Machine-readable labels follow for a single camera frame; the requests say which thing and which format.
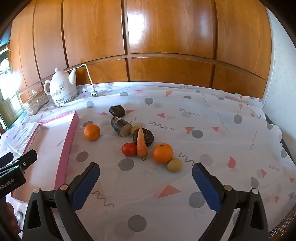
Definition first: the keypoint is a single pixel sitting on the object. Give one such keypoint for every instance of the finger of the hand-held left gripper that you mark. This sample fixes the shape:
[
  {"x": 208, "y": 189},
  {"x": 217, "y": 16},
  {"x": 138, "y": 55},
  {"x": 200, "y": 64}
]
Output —
[
  {"x": 7, "y": 158},
  {"x": 27, "y": 158}
]

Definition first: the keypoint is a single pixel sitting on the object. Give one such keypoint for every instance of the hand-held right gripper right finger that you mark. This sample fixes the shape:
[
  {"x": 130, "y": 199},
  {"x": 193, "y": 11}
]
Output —
[{"x": 208, "y": 187}]

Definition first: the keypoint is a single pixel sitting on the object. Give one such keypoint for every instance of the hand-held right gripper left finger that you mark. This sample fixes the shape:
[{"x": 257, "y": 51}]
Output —
[{"x": 85, "y": 185}]

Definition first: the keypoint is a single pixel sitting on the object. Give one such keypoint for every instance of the pink-edged white tray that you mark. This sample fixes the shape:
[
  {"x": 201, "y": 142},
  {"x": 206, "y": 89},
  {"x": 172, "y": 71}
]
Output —
[{"x": 46, "y": 150}]

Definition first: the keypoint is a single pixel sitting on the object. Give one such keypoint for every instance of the small yellow round fruit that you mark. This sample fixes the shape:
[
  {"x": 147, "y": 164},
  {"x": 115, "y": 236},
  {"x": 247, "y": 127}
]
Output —
[
  {"x": 134, "y": 130},
  {"x": 175, "y": 165}
]

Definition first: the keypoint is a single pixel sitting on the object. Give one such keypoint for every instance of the mandarin orange with twig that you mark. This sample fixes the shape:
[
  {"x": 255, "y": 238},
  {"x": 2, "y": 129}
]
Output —
[{"x": 92, "y": 132}]

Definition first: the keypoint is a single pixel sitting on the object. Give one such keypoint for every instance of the red tomato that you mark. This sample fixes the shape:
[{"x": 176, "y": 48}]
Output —
[{"x": 129, "y": 149}]

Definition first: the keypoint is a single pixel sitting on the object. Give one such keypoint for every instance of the dark purple sugarcane piece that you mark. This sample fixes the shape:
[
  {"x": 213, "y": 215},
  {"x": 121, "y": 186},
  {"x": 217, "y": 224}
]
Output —
[
  {"x": 149, "y": 138},
  {"x": 125, "y": 130},
  {"x": 115, "y": 122},
  {"x": 117, "y": 111}
]

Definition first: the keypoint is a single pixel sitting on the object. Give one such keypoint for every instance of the orange carrot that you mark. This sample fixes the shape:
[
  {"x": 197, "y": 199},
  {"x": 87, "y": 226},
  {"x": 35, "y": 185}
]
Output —
[{"x": 141, "y": 146}]

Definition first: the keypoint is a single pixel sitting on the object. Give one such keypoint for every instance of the wooden door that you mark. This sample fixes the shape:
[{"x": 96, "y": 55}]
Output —
[{"x": 11, "y": 109}]

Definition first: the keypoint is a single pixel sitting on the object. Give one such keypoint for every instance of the silver embossed tissue box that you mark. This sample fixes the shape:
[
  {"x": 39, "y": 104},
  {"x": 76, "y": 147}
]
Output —
[{"x": 34, "y": 104}]

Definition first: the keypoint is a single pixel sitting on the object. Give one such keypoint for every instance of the silver kettle base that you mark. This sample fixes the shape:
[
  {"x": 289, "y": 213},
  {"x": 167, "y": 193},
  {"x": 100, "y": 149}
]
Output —
[{"x": 61, "y": 104}]

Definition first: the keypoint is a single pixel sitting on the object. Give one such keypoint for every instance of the white patterned tablecloth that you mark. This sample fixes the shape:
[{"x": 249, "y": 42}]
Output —
[{"x": 185, "y": 111}]

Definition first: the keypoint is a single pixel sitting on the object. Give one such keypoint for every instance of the white ceramic electric kettle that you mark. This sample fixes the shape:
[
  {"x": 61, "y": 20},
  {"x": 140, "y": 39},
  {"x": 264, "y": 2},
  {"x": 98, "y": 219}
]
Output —
[{"x": 62, "y": 85}]

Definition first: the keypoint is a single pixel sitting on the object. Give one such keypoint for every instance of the wicker chair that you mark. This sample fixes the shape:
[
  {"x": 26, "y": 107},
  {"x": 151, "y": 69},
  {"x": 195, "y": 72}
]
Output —
[{"x": 283, "y": 228}]

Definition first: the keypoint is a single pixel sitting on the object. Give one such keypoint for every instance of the wooden panelled wardrobe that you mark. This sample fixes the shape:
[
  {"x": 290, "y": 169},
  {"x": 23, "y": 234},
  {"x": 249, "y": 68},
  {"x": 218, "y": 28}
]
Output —
[{"x": 161, "y": 34}]

